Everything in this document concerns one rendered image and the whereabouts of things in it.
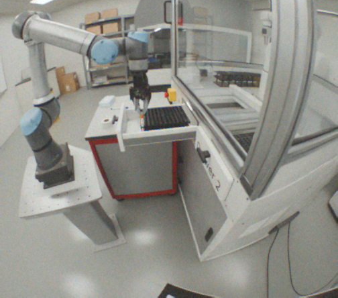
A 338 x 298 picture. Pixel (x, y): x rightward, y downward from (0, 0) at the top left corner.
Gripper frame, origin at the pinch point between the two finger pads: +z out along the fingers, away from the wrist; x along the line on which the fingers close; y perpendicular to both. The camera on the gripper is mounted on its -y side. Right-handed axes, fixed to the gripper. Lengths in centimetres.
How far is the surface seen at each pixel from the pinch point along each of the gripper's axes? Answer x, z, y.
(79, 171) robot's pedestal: -29.6, 18.5, 21.4
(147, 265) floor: -3, 93, 52
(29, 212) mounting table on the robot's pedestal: -49, 18, 49
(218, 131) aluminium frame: 26.3, -6.7, 26.2
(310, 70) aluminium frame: 31, -34, 48
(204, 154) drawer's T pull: 22.6, 1.3, 27.8
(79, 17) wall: -235, -112, -410
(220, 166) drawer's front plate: 25.8, -0.7, 35.4
